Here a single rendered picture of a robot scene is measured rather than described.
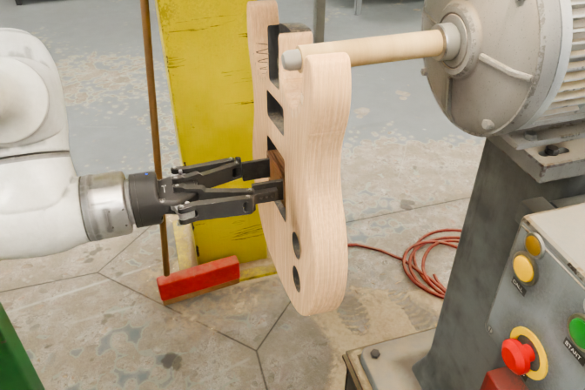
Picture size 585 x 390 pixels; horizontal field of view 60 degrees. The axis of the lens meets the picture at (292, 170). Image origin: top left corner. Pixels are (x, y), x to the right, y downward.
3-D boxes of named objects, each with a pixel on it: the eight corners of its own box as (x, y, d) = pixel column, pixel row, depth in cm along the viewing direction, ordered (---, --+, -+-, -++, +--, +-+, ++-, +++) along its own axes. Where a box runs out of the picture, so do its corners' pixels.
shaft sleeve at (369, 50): (432, 57, 65) (428, 33, 65) (445, 52, 62) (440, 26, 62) (297, 75, 61) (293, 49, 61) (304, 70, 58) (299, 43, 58)
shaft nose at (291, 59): (298, 71, 61) (294, 51, 60) (303, 67, 58) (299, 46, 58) (281, 73, 60) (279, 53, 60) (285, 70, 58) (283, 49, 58)
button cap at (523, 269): (521, 265, 59) (527, 247, 57) (537, 285, 57) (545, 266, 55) (510, 268, 59) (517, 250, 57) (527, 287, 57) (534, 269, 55)
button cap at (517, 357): (521, 346, 62) (530, 326, 60) (542, 375, 59) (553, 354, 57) (494, 353, 61) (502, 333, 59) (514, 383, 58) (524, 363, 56)
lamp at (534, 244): (522, 245, 57) (530, 225, 55) (540, 265, 55) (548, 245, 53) (517, 247, 57) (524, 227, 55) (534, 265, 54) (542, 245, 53)
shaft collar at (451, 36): (443, 63, 66) (439, 27, 66) (463, 55, 62) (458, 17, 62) (429, 64, 66) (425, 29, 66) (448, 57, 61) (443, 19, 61)
